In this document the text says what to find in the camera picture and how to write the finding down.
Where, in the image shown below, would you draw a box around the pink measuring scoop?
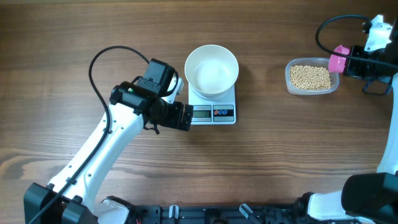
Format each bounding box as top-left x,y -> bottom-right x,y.
328,45 -> 350,73

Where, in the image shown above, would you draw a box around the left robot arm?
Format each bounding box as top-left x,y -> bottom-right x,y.
24,59 -> 193,223

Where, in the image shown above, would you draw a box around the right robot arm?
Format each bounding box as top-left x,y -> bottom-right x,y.
288,14 -> 397,223

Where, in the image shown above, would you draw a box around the white digital kitchen scale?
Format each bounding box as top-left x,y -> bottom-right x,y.
188,85 -> 237,125

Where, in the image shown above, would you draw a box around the white bowl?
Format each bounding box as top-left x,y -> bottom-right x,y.
184,44 -> 239,100

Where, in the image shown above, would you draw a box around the clear plastic container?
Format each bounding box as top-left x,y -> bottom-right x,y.
285,58 -> 340,95

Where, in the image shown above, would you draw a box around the pile of soybeans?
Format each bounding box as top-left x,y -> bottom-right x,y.
290,65 -> 331,90

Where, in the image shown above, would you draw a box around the left black cable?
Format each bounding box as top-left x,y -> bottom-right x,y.
27,45 -> 153,224

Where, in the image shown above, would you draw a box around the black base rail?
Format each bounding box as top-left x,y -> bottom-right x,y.
128,204 -> 311,224

